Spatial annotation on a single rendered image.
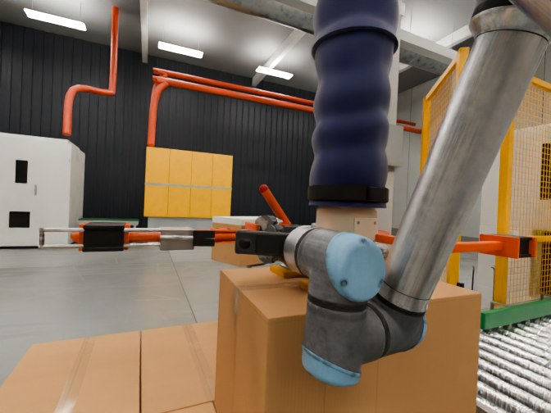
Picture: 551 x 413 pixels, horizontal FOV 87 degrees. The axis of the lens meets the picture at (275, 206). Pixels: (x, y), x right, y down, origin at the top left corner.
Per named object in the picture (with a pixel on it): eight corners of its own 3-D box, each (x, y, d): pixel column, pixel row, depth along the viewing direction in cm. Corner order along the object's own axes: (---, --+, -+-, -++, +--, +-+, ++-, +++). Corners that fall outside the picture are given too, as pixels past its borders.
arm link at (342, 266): (334, 310, 38) (342, 233, 38) (289, 283, 49) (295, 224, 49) (388, 306, 42) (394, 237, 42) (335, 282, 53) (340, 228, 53)
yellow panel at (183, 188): (221, 240, 897) (225, 160, 896) (229, 244, 813) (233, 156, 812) (143, 241, 808) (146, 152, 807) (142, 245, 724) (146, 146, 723)
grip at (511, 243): (497, 251, 79) (498, 233, 79) (536, 257, 71) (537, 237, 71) (478, 252, 75) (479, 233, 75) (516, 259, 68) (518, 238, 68)
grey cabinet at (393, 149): (396, 167, 220) (398, 128, 219) (402, 166, 215) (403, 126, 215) (375, 165, 211) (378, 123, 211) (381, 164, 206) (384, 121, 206)
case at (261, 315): (369, 365, 113) (374, 262, 113) (475, 446, 76) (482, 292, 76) (214, 399, 89) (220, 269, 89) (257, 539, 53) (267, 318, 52)
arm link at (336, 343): (383, 381, 45) (390, 300, 45) (328, 402, 38) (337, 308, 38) (338, 352, 53) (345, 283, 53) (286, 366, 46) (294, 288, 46)
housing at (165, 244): (189, 245, 69) (190, 226, 69) (194, 250, 63) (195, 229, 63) (157, 246, 66) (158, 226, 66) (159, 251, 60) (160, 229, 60)
